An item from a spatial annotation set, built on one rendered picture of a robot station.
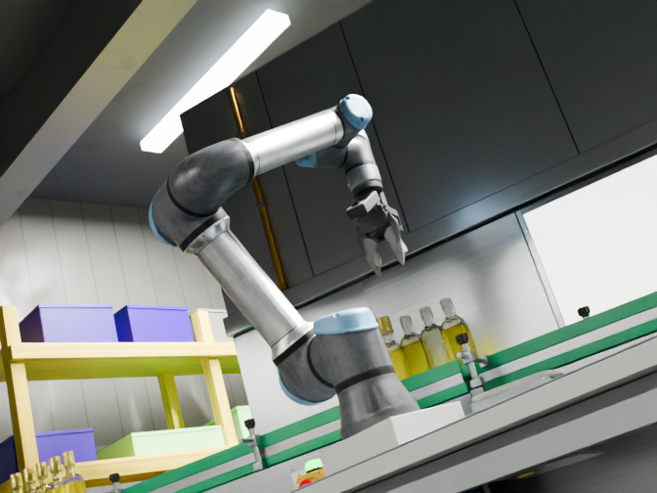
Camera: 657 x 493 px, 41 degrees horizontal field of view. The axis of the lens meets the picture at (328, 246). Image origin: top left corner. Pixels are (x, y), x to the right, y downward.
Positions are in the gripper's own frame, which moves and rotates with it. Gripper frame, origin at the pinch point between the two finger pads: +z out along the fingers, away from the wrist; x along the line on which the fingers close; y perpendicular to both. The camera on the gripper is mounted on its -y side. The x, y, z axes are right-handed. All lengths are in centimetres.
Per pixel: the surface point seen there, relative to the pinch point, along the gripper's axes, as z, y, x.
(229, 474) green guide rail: 28, 16, 64
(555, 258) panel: 2, 42, -27
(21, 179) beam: -159, 115, 212
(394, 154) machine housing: -46, 45, 5
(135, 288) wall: -136, 233, 249
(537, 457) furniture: 52, -43, -29
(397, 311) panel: -1.6, 42.0, 17.3
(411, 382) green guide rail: 23.0, 16.2, 9.6
